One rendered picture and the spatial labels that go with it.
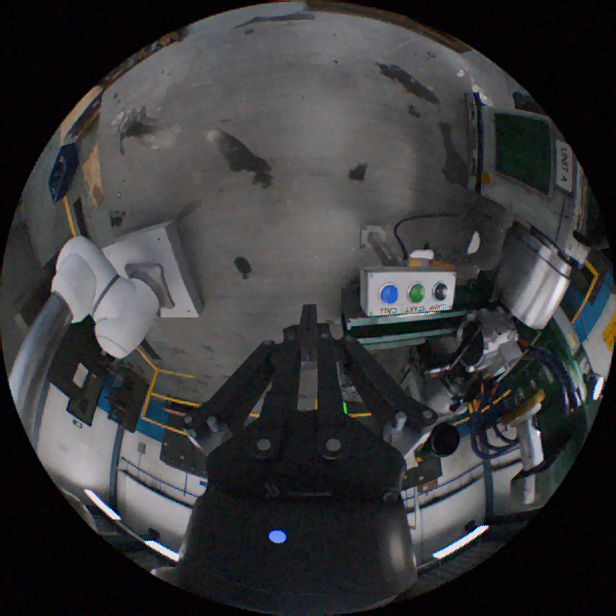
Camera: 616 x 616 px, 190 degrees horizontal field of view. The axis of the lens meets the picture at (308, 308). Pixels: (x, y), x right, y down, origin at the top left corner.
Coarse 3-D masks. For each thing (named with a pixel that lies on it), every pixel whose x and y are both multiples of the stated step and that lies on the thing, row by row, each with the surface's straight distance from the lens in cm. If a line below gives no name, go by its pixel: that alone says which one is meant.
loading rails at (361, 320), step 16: (352, 288) 61; (464, 288) 83; (352, 304) 57; (464, 304) 74; (480, 304) 80; (496, 304) 87; (352, 320) 56; (368, 320) 57; (384, 320) 59; (400, 320) 61; (416, 320) 64; (432, 320) 76; (448, 320) 80; (368, 336) 64; (384, 336) 65; (400, 336) 68; (416, 336) 71; (432, 336) 75; (448, 336) 80
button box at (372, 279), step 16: (368, 272) 30; (384, 272) 30; (400, 272) 31; (416, 272) 33; (432, 272) 34; (448, 272) 36; (368, 288) 30; (400, 288) 32; (432, 288) 35; (448, 288) 37; (368, 304) 31; (384, 304) 31; (400, 304) 33; (416, 304) 34; (432, 304) 36; (448, 304) 38
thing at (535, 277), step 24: (504, 240) 62; (528, 240) 55; (504, 264) 58; (528, 264) 54; (552, 264) 55; (504, 288) 58; (528, 288) 55; (552, 288) 56; (528, 312) 57; (552, 312) 63
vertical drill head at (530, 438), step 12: (516, 384) 72; (516, 396) 84; (540, 396) 73; (504, 408) 76; (516, 408) 70; (528, 408) 70; (504, 420) 74; (516, 420) 73; (528, 420) 74; (528, 432) 75; (540, 432) 78; (528, 444) 76; (540, 444) 78; (528, 456) 77; (540, 456) 78; (528, 468) 78; (528, 480) 80; (528, 492) 82
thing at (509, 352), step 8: (504, 344) 76; (512, 344) 80; (504, 352) 74; (512, 352) 77; (520, 352) 81; (496, 360) 75; (504, 360) 73; (512, 360) 85; (488, 368) 78; (496, 368) 76; (504, 368) 86
